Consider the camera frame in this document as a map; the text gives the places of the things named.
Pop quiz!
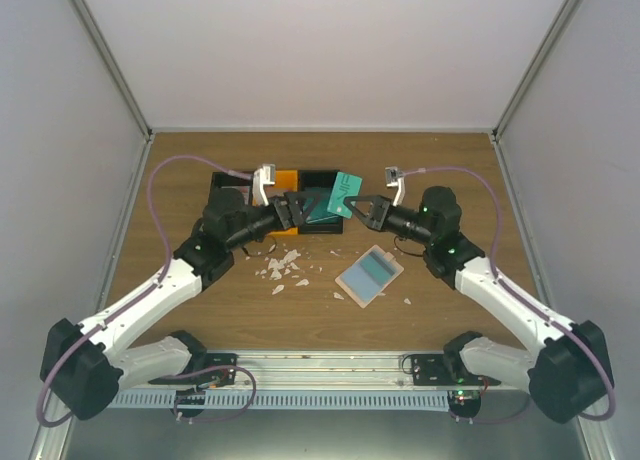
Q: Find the beige card holder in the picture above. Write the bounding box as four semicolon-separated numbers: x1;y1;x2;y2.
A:
335;245;404;308

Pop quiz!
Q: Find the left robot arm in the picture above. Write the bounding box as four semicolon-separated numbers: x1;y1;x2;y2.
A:
39;188;325;420

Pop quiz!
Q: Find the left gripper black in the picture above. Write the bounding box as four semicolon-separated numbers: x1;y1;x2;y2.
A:
228;192;322;251

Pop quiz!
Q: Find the black bin left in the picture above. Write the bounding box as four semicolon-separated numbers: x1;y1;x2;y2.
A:
208;172;253;204

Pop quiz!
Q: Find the aluminium rail frame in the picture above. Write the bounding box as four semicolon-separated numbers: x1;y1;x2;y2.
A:
29;129;614;460

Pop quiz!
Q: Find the orange bin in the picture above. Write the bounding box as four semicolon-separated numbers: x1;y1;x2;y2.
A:
252;170;301;236

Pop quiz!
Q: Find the black bin right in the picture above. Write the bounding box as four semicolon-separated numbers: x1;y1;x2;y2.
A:
298;170;343;235

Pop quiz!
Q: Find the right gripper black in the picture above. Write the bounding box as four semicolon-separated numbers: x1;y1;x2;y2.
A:
345;196;435;247

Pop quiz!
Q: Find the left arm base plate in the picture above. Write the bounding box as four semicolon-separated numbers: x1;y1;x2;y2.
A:
201;353;238;388

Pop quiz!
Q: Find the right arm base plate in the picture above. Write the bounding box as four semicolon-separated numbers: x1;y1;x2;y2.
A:
399;353;501;388

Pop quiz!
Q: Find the teal VIP card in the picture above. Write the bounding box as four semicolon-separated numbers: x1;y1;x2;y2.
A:
327;172;362;219
361;251;396;285

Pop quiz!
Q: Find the black bin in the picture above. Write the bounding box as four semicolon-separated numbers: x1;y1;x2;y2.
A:
208;172;253;204
298;170;343;235

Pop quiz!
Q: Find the grey slotted cable duct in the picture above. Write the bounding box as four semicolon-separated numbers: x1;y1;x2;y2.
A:
110;389;449;412

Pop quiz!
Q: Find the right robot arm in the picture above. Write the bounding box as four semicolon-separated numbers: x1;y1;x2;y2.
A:
344;186;616;424

